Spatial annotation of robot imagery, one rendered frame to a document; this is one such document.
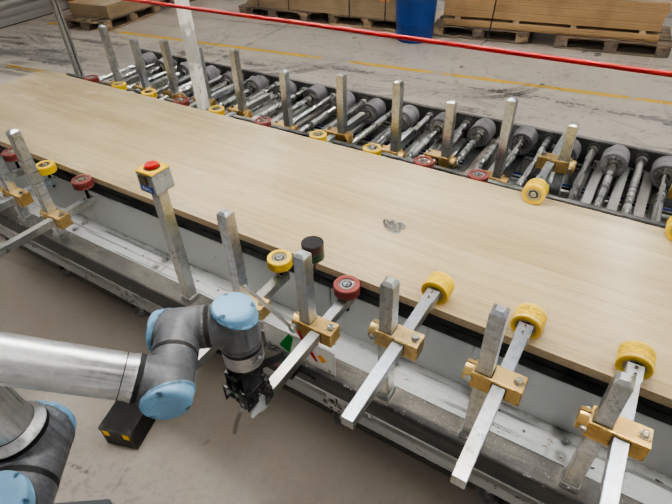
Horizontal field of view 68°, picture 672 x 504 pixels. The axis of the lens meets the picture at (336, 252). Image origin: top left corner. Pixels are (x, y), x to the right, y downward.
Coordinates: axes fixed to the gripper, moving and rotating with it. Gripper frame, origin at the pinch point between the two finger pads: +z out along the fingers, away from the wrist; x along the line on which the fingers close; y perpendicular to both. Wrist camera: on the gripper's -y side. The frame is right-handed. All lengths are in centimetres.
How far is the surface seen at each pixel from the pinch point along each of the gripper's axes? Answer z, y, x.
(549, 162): -16, -133, 34
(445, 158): -7, -134, -7
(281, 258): -8.9, -41.6, -24.1
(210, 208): -9, -52, -64
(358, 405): -13.5, -4.4, 25.5
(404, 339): -15.0, -25.6, 26.2
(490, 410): -14, -18, 50
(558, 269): -9, -80, 51
